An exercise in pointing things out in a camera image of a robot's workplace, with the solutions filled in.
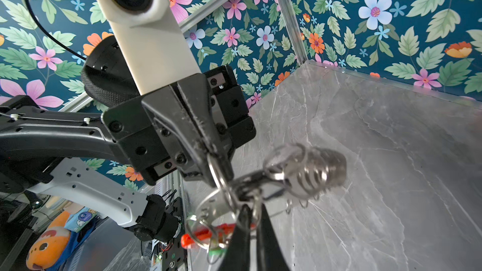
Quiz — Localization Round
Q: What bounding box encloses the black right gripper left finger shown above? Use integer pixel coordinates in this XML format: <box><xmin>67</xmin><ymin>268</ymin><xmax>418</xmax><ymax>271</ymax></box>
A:
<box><xmin>218</xmin><ymin>205</ymin><xmax>252</xmax><ymax>271</ymax></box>

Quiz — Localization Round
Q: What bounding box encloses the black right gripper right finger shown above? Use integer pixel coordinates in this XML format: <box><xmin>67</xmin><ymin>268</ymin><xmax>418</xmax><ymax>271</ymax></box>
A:
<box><xmin>256</xmin><ymin>205</ymin><xmax>290</xmax><ymax>271</ymax></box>

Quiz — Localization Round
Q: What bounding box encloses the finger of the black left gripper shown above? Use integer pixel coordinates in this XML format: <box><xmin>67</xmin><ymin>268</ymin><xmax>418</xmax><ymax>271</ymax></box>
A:
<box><xmin>141</xmin><ymin>89</ymin><xmax>215</xmax><ymax>187</ymax></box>
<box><xmin>177</xmin><ymin>74</ymin><xmax>234</xmax><ymax>184</ymax></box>

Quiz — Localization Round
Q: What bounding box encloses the metal keyring holder red handle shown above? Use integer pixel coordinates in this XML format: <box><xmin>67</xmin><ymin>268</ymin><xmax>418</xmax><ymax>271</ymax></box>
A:
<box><xmin>182</xmin><ymin>143</ymin><xmax>348</xmax><ymax>253</ymax></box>

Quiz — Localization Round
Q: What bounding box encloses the green tag key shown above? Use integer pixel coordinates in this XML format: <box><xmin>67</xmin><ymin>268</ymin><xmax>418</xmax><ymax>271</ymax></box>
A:
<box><xmin>207</xmin><ymin>248</ymin><xmax>227</xmax><ymax>265</ymax></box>

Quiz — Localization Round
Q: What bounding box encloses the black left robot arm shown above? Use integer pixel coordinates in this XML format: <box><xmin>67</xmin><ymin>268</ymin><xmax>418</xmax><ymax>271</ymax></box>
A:
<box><xmin>1</xmin><ymin>36</ymin><xmax>256</xmax><ymax>242</ymax></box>

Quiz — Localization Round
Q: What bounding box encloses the orange plush toy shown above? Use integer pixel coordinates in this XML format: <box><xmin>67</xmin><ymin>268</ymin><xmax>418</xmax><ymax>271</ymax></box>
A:
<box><xmin>26</xmin><ymin>211</ymin><xmax>74</xmax><ymax>270</ymax></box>

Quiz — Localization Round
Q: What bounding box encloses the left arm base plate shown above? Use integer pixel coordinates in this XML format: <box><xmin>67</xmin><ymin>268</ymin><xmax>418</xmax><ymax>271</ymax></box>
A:
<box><xmin>151</xmin><ymin>197</ymin><xmax>188</xmax><ymax>270</ymax></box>

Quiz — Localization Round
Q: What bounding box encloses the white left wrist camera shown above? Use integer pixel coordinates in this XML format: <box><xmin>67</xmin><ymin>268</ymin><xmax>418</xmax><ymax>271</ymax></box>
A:
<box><xmin>96</xmin><ymin>0</ymin><xmax>200</xmax><ymax>95</ymax></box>

